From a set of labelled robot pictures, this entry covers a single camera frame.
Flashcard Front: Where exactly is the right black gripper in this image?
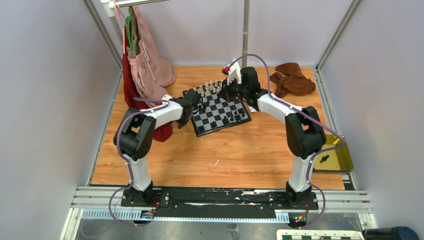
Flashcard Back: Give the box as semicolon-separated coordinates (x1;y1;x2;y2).
217;75;249;103

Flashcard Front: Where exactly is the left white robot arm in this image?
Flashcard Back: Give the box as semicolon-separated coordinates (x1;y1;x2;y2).
114;89;201;207

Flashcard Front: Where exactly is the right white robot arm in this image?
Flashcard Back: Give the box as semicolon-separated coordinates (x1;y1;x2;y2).
218;62;326;209

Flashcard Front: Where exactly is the black white chessboard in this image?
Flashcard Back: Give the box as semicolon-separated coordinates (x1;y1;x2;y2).
191;81;252;137

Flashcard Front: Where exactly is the red hanging garment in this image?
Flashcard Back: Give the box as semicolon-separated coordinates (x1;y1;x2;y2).
122;33;173;142

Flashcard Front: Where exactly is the brown cloth pile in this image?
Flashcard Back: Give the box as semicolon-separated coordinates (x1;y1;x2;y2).
270;62;316;98

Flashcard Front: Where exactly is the pink hanging garment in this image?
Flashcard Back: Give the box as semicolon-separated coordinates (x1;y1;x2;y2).
122;6;176;108

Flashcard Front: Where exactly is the green clothes hanger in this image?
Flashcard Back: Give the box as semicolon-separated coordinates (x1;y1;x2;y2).
125;7;136;59

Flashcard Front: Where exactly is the black piece in tray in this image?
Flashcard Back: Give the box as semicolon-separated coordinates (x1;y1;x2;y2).
319;154;330;164

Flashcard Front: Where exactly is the yellow transparent tray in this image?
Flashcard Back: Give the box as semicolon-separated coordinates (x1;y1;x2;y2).
312;135;354;175

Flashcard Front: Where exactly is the white clothes rack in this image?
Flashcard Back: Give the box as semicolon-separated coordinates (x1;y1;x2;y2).
100;0;251;68

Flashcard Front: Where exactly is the dark blue object corner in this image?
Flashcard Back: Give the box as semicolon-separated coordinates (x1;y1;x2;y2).
362;226;420;240

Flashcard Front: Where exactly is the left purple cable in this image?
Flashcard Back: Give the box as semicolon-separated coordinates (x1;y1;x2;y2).
108;96;171;228

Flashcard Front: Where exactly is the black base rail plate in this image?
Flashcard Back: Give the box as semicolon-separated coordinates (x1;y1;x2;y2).
121;186;319;220

